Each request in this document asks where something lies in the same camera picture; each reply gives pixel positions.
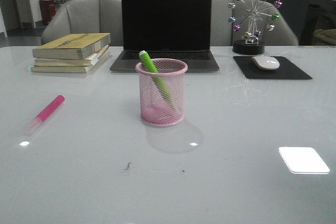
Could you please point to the green highlighter pen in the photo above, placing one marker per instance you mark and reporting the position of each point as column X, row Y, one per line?
column 151, row 66

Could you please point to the pink highlighter pen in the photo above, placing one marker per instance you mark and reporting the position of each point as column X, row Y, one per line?
column 43, row 115

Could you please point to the pink mesh pen holder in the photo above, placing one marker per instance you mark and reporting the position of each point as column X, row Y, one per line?
column 154, row 109

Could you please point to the grey open laptop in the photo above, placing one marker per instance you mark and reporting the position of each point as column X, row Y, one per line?
column 175, row 29

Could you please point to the middle white book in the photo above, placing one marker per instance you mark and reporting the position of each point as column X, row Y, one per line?
column 88, row 61

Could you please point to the bottom pale book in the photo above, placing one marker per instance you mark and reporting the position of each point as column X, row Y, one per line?
column 64, row 69

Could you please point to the white computer mouse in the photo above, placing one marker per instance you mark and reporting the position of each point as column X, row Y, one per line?
column 266, row 62

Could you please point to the grey right armchair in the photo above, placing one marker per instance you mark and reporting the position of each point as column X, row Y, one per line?
column 228, row 23

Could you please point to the grey armchair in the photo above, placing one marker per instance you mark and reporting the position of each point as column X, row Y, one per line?
column 228, row 23
column 86, row 16

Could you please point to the yellow top book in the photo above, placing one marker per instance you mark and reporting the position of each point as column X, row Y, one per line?
column 73, row 46

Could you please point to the grey left armchair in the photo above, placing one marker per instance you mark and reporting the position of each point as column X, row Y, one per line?
column 86, row 16

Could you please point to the ferris wheel desk ornament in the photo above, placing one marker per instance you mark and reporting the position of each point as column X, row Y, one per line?
column 250, row 43

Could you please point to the black mouse pad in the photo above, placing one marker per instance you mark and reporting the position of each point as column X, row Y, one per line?
column 286, row 71

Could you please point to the red bin in background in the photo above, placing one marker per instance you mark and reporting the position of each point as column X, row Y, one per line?
column 48, row 10

